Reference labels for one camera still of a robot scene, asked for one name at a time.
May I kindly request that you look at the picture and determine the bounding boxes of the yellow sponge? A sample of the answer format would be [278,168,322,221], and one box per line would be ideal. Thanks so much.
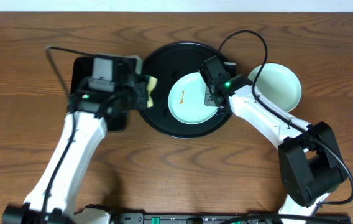
[146,76,157,108]

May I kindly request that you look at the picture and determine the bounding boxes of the green plate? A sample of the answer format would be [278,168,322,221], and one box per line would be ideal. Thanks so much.
[255,63,302,112]
[168,72,218,124]

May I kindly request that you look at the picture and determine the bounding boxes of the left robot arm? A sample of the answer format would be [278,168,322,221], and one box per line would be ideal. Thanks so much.
[2,54,150,223]

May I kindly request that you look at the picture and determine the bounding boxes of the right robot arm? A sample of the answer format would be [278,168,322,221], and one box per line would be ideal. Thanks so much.
[203,72,352,216]

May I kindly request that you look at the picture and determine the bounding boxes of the round black tray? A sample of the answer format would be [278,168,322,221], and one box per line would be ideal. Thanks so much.
[139,42,232,138]

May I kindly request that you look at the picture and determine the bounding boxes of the black rectangular tray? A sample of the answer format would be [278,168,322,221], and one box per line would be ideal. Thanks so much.
[70,57,129,132]

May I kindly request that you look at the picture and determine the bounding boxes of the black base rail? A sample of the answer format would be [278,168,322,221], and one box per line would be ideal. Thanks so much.
[73,206,351,224]

